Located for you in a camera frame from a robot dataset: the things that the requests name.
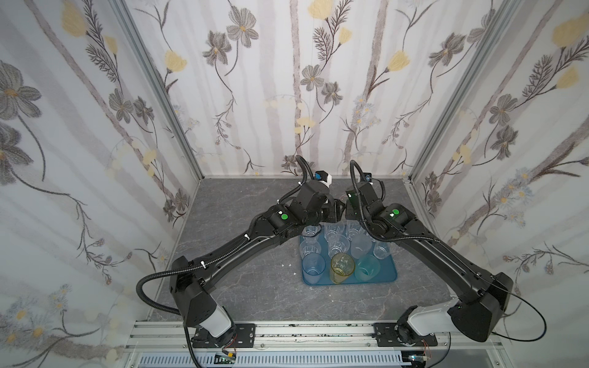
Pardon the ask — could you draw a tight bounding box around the clear faceted glass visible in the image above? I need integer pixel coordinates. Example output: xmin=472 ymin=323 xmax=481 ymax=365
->
xmin=324 ymin=222 xmax=346 ymax=240
xmin=299 ymin=238 xmax=321 ymax=259
xmin=345 ymin=220 xmax=363 ymax=241
xmin=327 ymin=233 xmax=351 ymax=259
xmin=302 ymin=225 xmax=322 ymax=238

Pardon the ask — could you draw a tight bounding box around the blue tall plastic cup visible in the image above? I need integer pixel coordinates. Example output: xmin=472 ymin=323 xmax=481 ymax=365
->
xmin=302 ymin=253 xmax=326 ymax=285

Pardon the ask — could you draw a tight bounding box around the green tall plastic cup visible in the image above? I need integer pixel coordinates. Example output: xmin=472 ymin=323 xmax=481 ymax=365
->
xmin=354 ymin=254 xmax=380 ymax=282

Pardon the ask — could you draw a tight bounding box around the yellow tall plastic cup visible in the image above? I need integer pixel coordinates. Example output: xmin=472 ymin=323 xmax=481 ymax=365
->
xmin=330 ymin=253 xmax=355 ymax=285

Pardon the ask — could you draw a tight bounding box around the teal plastic tray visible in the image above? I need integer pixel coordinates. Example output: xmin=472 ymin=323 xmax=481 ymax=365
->
xmin=299 ymin=225 xmax=397 ymax=286

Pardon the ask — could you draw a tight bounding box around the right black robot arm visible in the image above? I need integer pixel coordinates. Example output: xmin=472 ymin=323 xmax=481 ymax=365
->
xmin=346 ymin=160 xmax=513 ymax=346

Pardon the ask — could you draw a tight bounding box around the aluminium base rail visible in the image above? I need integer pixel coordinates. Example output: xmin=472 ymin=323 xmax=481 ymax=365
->
xmin=119 ymin=320 xmax=514 ymax=367

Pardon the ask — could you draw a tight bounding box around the left black corrugated cable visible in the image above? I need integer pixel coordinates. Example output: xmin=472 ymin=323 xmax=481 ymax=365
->
xmin=135 ymin=236 xmax=252 ymax=368

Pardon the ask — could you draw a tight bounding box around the white perforated cable duct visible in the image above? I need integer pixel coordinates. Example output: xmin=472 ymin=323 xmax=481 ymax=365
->
xmin=137 ymin=351 xmax=413 ymax=368

